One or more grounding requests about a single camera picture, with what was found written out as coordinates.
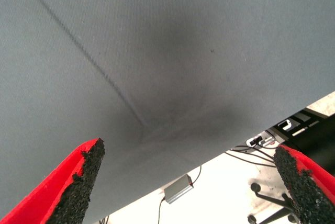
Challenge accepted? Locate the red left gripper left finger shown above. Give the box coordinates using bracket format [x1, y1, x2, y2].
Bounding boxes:
[0, 138, 106, 224]

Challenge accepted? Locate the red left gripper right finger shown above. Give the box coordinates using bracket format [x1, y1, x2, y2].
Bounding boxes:
[273, 144, 335, 224]

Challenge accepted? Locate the thin black adapter cable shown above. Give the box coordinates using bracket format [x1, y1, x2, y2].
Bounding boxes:
[192, 165, 203, 185]
[157, 197, 166, 224]

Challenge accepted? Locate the black office chair base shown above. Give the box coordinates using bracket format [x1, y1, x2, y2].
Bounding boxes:
[247, 182, 302, 224]

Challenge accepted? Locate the white power strip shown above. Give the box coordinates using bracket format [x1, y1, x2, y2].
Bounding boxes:
[247, 132, 278, 148]

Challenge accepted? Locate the grey metal adapter box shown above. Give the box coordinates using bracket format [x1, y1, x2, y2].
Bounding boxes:
[162, 173, 195, 205]

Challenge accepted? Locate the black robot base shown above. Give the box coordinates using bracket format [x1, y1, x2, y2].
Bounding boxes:
[269, 107, 335, 180]

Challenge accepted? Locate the dark grey table cloth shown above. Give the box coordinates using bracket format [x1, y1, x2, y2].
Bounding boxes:
[0, 0, 335, 224]

